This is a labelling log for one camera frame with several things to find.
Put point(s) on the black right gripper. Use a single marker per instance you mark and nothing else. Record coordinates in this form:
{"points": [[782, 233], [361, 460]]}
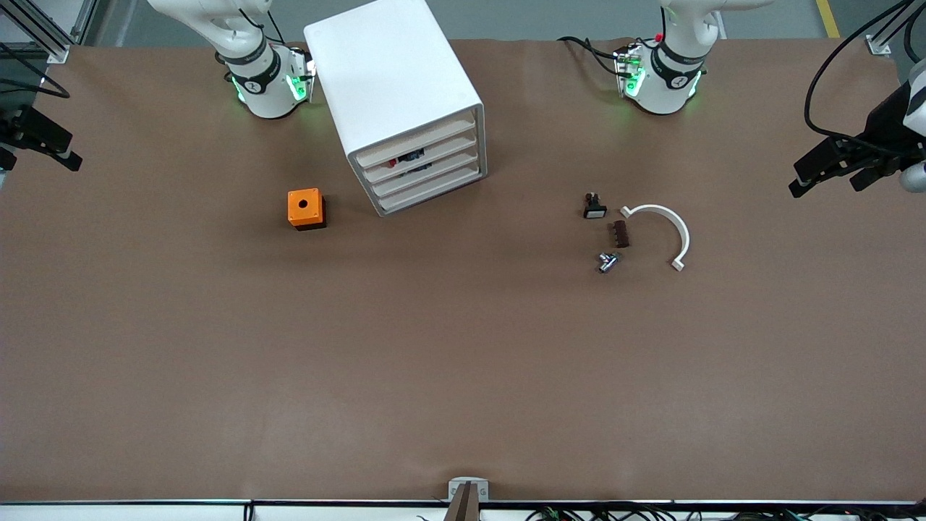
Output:
{"points": [[14, 123]]}

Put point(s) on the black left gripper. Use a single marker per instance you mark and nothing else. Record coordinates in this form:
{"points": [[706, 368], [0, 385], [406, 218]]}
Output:
{"points": [[883, 121]]}

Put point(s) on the white plastic drawer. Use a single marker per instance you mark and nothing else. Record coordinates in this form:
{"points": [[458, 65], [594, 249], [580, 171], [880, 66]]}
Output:
{"points": [[448, 184], [448, 131]]}

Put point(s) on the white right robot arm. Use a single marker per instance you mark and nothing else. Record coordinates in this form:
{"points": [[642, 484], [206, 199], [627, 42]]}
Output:
{"points": [[268, 79]]}

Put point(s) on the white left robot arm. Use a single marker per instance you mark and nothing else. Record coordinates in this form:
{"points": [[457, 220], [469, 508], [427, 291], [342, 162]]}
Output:
{"points": [[665, 79]]}

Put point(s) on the orange button box black base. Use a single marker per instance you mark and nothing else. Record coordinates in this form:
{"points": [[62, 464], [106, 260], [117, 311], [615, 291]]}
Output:
{"points": [[304, 208]]}

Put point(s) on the white drawer cabinet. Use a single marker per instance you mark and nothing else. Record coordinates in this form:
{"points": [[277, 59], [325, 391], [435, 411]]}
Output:
{"points": [[383, 65]]}

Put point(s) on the brown terminal block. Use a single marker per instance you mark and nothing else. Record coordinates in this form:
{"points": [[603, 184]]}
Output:
{"points": [[621, 234]]}

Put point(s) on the silver metal fitting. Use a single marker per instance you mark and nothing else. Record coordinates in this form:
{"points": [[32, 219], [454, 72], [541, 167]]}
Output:
{"points": [[608, 262]]}

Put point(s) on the blue black electrical component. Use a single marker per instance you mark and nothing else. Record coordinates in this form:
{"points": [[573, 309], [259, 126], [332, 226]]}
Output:
{"points": [[414, 154]]}

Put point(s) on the brown pointed bar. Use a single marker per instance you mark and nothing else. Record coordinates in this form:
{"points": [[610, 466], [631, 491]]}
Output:
{"points": [[463, 506]]}

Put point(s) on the aluminium frame post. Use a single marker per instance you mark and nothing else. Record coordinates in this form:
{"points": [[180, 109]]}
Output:
{"points": [[54, 49], [879, 45]]}

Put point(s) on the white curved plastic bracket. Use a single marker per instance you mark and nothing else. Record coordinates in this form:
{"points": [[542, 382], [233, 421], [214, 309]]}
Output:
{"points": [[681, 233]]}

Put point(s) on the small black switch white face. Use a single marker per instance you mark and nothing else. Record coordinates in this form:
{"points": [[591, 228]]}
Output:
{"points": [[595, 210]]}

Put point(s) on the white table edge rail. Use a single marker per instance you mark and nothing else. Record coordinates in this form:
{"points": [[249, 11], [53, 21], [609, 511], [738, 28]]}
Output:
{"points": [[145, 510]]}

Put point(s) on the grey clamp bracket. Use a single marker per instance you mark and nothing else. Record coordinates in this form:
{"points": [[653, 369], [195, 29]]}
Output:
{"points": [[483, 486]]}

